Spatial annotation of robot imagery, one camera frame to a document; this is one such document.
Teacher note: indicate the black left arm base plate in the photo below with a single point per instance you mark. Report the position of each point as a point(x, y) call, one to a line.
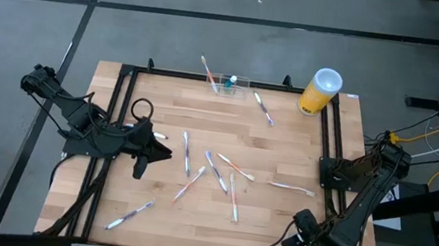
point(75, 149)

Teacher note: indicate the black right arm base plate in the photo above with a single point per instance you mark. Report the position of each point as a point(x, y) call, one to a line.
point(328, 168)

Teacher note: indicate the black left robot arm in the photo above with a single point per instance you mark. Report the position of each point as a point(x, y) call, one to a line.
point(75, 113)

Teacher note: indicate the clear acrylic organizer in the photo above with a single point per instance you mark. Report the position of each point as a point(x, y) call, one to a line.
point(242, 88)

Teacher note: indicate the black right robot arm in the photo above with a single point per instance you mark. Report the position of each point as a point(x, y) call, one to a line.
point(363, 205)

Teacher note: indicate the small white label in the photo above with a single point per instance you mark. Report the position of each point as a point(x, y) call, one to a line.
point(352, 96)

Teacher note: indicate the black aluminium table frame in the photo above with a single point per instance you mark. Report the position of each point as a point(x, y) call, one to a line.
point(273, 87)

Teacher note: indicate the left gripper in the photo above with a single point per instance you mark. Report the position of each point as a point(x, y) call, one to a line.
point(137, 138)

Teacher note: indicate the white paper sign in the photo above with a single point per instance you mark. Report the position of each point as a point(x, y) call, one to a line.
point(393, 219)

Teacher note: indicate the yellow wipes canister white lid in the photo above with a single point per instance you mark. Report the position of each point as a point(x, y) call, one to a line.
point(318, 97)

